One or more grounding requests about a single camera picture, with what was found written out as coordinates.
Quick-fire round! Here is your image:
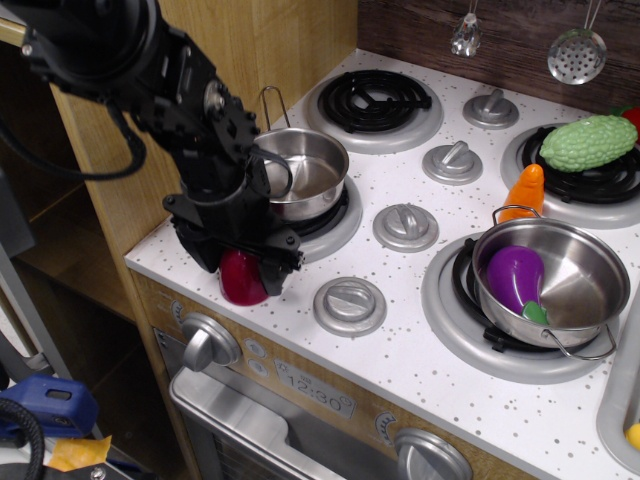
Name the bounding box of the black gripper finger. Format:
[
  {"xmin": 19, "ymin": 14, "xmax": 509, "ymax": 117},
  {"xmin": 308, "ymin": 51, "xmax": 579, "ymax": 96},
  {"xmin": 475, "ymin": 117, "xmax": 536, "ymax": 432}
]
[
  {"xmin": 258, "ymin": 254, "xmax": 300, "ymax": 296},
  {"xmin": 177, "ymin": 232, "xmax": 224, "ymax": 273}
]

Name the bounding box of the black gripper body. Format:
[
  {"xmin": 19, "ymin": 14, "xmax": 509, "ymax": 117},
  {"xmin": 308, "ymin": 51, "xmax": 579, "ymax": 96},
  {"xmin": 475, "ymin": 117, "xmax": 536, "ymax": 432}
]
[{"xmin": 163, "ymin": 174, "xmax": 301, "ymax": 267}]

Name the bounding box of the red toy sweet potato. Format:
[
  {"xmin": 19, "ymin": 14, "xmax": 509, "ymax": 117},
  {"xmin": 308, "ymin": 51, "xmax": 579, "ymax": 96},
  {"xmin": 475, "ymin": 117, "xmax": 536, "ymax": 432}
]
[{"xmin": 219, "ymin": 250, "xmax": 269, "ymax": 306}]

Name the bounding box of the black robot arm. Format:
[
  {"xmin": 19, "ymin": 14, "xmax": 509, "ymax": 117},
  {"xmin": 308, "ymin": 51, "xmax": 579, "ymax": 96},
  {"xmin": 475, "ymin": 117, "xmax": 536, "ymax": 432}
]
[{"xmin": 5, "ymin": 1, "xmax": 302, "ymax": 296}]

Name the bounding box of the front left burner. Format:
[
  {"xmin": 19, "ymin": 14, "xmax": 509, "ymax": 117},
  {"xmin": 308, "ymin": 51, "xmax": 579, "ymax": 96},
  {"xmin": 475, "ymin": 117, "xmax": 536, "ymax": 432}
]
[{"xmin": 286, "ymin": 176, "xmax": 363, "ymax": 264}]

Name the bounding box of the burner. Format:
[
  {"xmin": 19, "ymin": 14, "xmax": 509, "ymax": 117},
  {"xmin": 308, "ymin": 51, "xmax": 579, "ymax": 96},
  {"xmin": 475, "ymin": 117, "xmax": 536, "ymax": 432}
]
[
  {"xmin": 420, "ymin": 235, "xmax": 619, "ymax": 385},
  {"xmin": 286, "ymin": 176, "xmax": 363, "ymax": 264},
  {"xmin": 500, "ymin": 124, "xmax": 639, "ymax": 229},
  {"xmin": 305, "ymin": 69, "xmax": 444, "ymax": 155}
]

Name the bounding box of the grey stovetop knob front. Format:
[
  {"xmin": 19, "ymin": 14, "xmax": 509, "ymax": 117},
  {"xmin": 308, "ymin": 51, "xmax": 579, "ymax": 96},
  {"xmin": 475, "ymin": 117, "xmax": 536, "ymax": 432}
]
[{"xmin": 313, "ymin": 277, "xmax": 387, "ymax": 338}]

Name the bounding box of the grey stovetop knob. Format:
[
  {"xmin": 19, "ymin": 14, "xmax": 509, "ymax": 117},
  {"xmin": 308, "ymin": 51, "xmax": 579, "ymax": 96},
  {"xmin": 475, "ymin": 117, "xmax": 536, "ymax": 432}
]
[
  {"xmin": 422, "ymin": 141, "xmax": 483, "ymax": 186},
  {"xmin": 462, "ymin": 89, "xmax": 520, "ymax": 130},
  {"xmin": 313, "ymin": 277, "xmax": 387, "ymax": 338},
  {"xmin": 372, "ymin": 204, "xmax": 439, "ymax": 253}
]

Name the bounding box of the left oven dial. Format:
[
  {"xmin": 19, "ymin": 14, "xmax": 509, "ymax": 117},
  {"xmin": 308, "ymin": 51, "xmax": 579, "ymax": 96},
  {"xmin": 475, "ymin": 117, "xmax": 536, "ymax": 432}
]
[{"xmin": 181, "ymin": 312, "xmax": 242, "ymax": 372}]

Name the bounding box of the oven dial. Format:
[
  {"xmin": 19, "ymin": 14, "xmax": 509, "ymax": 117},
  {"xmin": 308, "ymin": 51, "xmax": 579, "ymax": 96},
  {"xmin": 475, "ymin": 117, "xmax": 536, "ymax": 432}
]
[
  {"xmin": 181, "ymin": 312, "xmax": 242, "ymax": 372},
  {"xmin": 394, "ymin": 428, "xmax": 473, "ymax": 480}
]

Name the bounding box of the small steel saucepan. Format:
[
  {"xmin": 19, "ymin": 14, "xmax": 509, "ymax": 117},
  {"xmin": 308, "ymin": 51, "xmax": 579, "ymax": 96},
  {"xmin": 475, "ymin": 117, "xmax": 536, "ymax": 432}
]
[{"xmin": 252, "ymin": 85, "xmax": 351, "ymax": 222}]

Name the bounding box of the oven clock display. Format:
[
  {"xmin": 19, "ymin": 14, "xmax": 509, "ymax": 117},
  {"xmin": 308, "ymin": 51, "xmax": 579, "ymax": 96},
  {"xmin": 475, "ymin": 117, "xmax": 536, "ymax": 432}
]
[{"xmin": 274, "ymin": 359, "xmax": 357, "ymax": 419}]

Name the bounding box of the grey stovetop knob middle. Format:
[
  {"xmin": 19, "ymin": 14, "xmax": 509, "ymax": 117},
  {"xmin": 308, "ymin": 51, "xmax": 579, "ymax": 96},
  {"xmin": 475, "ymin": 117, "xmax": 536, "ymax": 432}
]
[{"xmin": 372, "ymin": 204, "xmax": 439, "ymax": 253}]

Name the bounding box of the wooden side cabinet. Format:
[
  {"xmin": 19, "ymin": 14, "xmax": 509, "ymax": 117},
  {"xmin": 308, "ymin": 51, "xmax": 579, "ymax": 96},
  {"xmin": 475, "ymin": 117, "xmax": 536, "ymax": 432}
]
[{"xmin": 0, "ymin": 0, "xmax": 359, "ymax": 480}]

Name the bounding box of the back left burner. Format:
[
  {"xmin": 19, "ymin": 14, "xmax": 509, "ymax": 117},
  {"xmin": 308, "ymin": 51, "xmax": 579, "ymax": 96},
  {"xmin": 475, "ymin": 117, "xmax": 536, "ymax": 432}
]
[{"xmin": 305, "ymin": 69, "xmax": 444, "ymax": 155}]

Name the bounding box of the front right burner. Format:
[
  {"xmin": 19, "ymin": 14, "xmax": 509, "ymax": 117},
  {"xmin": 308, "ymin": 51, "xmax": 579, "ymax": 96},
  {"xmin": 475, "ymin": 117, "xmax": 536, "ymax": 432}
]
[{"xmin": 420, "ymin": 235, "xmax": 619, "ymax": 385}]

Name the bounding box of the grey stovetop knob upper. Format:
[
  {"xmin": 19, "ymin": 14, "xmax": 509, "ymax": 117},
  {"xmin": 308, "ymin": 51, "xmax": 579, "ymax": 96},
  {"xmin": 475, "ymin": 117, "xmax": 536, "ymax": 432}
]
[{"xmin": 422, "ymin": 141, "xmax": 483, "ymax": 186}]

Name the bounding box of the blue clamp tool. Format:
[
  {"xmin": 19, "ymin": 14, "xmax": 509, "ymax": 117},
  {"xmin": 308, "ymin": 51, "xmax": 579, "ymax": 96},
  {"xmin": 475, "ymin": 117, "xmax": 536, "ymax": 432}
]
[{"xmin": 1, "ymin": 374, "xmax": 99, "ymax": 438}]

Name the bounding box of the right oven dial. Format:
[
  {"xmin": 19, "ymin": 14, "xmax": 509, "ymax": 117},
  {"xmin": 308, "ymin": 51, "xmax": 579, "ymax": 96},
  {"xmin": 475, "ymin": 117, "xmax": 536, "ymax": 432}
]
[{"xmin": 394, "ymin": 428, "xmax": 473, "ymax": 480}]

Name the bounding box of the purple toy eggplant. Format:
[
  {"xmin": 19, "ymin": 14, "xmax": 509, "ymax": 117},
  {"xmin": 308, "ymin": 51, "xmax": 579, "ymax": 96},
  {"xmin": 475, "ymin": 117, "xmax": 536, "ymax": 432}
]
[{"xmin": 486, "ymin": 245, "xmax": 548, "ymax": 325}]

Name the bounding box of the yellow tape piece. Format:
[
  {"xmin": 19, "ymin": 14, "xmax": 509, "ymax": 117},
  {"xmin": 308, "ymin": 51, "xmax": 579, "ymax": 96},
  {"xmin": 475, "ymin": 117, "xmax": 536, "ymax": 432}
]
[{"xmin": 47, "ymin": 436, "xmax": 112, "ymax": 472}]

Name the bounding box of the orange toy carrot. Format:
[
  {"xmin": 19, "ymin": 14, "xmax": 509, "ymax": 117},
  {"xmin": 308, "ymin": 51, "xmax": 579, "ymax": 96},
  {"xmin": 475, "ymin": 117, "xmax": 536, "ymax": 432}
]
[{"xmin": 498, "ymin": 164, "xmax": 545, "ymax": 223}]

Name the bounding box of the grey stovetop knob back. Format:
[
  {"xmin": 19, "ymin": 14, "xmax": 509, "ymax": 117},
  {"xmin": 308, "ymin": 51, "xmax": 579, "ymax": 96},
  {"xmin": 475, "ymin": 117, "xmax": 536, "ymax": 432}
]
[{"xmin": 462, "ymin": 89, "xmax": 520, "ymax": 130}]

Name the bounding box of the hanging clear utensil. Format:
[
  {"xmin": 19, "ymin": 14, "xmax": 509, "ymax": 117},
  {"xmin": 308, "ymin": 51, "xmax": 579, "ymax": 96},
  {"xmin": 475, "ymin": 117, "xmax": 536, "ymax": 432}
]
[{"xmin": 450, "ymin": 1, "xmax": 482, "ymax": 58}]

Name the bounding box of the green toy bitter gourd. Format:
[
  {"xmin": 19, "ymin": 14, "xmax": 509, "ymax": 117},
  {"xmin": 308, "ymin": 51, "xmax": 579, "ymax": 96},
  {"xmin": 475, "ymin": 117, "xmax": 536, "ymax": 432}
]
[{"xmin": 539, "ymin": 115, "xmax": 638, "ymax": 173}]

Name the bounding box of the back right burner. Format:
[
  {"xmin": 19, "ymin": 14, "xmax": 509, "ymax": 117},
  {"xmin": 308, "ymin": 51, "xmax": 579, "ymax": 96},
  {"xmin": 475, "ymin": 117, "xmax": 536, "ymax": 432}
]
[{"xmin": 500, "ymin": 124, "xmax": 639, "ymax": 229}]

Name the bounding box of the hanging steel skimmer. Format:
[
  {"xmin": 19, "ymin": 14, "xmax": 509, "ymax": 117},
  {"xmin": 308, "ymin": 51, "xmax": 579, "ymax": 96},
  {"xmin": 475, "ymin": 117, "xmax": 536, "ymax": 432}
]
[{"xmin": 547, "ymin": 1, "xmax": 608, "ymax": 86}]

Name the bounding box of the grey toy sink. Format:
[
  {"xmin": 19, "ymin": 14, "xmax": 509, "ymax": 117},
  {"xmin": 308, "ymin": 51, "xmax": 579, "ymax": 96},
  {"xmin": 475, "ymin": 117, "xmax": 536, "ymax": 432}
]
[{"xmin": 596, "ymin": 294, "xmax": 639, "ymax": 475}]

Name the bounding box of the red toy pepper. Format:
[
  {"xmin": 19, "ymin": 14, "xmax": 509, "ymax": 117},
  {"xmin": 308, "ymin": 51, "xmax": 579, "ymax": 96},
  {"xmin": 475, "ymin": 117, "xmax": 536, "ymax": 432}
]
[{"xmin": 607, "ymin": 106, "xmax": 639, "ymax": 152}]

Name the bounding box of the yellow toy in sink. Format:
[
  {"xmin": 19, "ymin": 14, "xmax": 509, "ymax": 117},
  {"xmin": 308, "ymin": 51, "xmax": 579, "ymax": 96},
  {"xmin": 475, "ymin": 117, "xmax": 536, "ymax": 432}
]
[{"xmin": 624, "ymin": 423, "xmax": 640, "ymax": 450}]

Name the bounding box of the silver oven door handle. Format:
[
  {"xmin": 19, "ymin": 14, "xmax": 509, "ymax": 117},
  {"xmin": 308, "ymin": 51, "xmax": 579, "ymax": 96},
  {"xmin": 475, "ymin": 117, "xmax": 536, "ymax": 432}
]
[{"xmin": 169, "ymin": 368, "xmax": 314, "ymax": 479}]

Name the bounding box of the black braided cable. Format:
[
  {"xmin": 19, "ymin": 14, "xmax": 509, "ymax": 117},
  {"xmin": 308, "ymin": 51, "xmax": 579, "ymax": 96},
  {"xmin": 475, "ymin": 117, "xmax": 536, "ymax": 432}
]
[{"xmin": 0, "ymin": 397, "xmax": 47, "ymax": 480}]

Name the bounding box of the steel pan with handles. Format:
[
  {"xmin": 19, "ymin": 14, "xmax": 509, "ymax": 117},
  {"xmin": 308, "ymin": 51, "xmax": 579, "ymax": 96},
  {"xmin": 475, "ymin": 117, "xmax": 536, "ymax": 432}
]
[{"xmin": 472, "ymin": 216, "xmax": 631, "ymax": 346}]

